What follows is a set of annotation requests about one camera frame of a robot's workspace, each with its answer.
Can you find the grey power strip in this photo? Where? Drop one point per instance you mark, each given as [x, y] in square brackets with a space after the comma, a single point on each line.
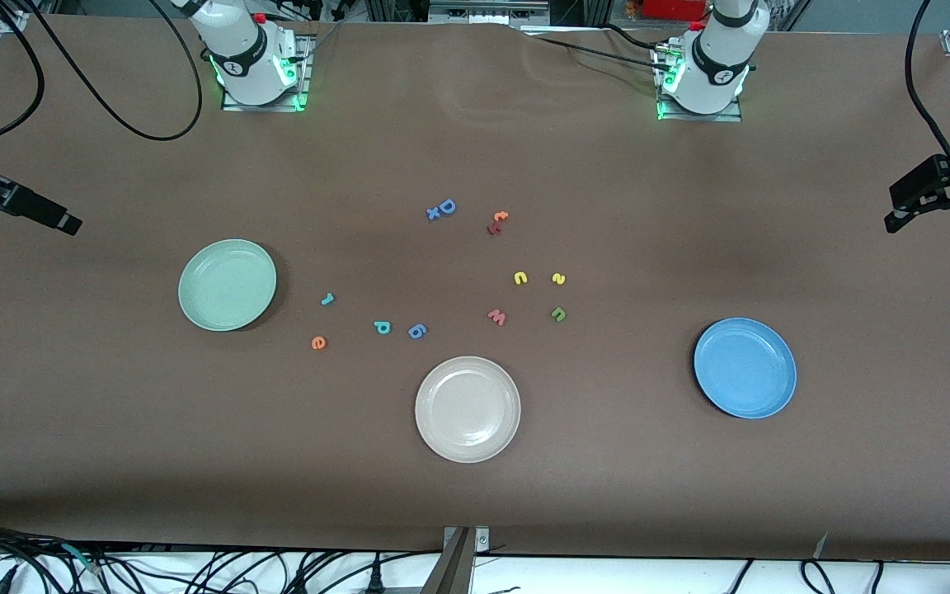
[483, 12]

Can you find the red box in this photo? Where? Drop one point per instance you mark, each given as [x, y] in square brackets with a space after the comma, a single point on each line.
[673, 8]

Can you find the white tape scrap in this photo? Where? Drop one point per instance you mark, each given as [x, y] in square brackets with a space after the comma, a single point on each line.
[820, 546]

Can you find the pale green plate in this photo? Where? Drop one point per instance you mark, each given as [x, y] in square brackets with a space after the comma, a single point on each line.
[228, 285]

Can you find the blue number 6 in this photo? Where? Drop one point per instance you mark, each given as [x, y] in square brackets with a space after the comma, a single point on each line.
[413, 328]

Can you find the brown table mat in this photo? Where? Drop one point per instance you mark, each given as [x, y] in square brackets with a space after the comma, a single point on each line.
[112, 462]

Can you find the teal letter p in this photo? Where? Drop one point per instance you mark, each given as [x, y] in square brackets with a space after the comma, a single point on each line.
[378, 325]

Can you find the black power plug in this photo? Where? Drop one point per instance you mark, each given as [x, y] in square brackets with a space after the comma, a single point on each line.
[375, 582]

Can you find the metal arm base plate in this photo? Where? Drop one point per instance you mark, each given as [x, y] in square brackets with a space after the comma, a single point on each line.
[265, 107]
[698, 117]

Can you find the blue letter D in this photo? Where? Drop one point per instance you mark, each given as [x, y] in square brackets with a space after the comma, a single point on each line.
[446, 206]

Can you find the metal camera post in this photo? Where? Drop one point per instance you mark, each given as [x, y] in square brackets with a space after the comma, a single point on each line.
[454, 569]

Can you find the beige plate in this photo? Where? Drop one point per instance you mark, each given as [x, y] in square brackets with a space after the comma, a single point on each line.
[467, 409]

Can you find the blue plate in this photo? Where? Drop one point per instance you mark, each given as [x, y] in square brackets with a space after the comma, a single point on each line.
[745, 368]

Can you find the pink letter w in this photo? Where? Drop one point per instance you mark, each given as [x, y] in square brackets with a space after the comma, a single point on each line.
[497, 317]

